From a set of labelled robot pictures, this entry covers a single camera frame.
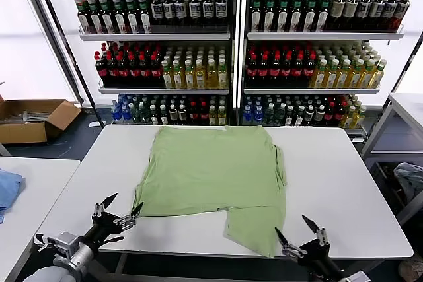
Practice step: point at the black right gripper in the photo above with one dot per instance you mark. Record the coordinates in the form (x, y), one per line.
(319, 257)

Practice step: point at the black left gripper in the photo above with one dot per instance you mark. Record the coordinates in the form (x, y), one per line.
(104, 226)

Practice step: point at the light green polo shirt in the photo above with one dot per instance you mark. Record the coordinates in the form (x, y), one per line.
(215, 169)

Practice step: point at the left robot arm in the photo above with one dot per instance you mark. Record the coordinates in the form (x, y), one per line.
(79, 255)

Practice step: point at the white paper scrap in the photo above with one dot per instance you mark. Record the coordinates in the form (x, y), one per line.
(94, 123)

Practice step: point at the clear green bottle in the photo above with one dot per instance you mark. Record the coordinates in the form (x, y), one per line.
(280, 115)
(135, 117)
(269, 115)
(144, 117)

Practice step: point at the blue water bottle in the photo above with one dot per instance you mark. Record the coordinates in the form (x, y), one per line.
(125, 113)
(116, 114)
(247, 115)
(258, 115)

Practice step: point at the small dark bottle white cap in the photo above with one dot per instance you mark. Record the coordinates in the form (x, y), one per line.
(319, 114)
(163, 116)
(153, 116)
(182, 113)
(172, 113)
(299, 117)
(309, 114)
(289, 117)

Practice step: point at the large white folding table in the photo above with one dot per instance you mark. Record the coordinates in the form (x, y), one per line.
(347, 150)

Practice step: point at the beige object on floor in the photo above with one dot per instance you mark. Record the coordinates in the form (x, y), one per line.
(411, 270)

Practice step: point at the light blue cloth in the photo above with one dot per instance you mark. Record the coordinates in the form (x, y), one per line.
(10, 189)

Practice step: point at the grey crumpled cloth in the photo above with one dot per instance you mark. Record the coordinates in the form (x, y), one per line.
(409, 179)

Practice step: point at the cola bottle red cap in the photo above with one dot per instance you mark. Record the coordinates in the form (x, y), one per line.
(134, 71)
(263, 71)
(297, 71)
(155, 71)
(113, 70)
(144, 71)
(339, 115)
(193, 115)
(252, 71)
(328, 115)
(309, 71)
(204, 115)
(286, 71)
(123, 71)
(275, 71)
(101, 70)

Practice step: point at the open cardboard box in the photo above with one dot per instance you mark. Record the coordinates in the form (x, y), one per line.
(20, 133)

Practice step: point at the metal parts in carton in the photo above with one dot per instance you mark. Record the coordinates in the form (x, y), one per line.
(33, 117)

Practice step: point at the yellow drink bottle green label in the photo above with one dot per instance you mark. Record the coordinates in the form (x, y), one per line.
(359, 117)
(343, 79)
(189, 79)
(200, 79)
(167, 79)
(331, 79)
(354, 79)
(223, 79)
(212, 79)
(320, 79)
(376, 77)
(366, 79)
(178, 79)
(349, 117)
(213, 117)
(222, 117)

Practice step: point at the grey metal cart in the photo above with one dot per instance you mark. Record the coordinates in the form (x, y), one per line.
(408, 107)

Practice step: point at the grey shelf unit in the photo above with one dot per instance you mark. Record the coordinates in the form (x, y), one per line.
(155, 36)
(324, 36)

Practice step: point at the dark bottle green white label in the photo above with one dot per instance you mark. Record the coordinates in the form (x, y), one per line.
(132, 14)
(322, 14)
(82, 14)
(94, 14)
(107, 14)
(310, 14)
(119, 14)
(144, 14)
(256, 14)
(269, 14)
(296, 14)
(283, 14)

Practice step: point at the dark bottle white blue label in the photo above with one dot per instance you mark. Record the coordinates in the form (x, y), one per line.
(195, 9)
(169, 9)
(208, 9)
(376, 8)
(180, 9)
(390, 8)
(221, 9)
(157, 9)
(363, 8)

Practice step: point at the dark bottle beige label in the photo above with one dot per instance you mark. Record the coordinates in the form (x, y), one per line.
(337, 9)
(350, 8)

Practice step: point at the brown tea bottle white label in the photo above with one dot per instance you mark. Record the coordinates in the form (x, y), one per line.
(402, 9)

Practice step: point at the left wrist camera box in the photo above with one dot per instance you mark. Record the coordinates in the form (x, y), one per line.
(64, 240)

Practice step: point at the diagonal metal frame bar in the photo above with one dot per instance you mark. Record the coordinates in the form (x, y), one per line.
(71, 70)

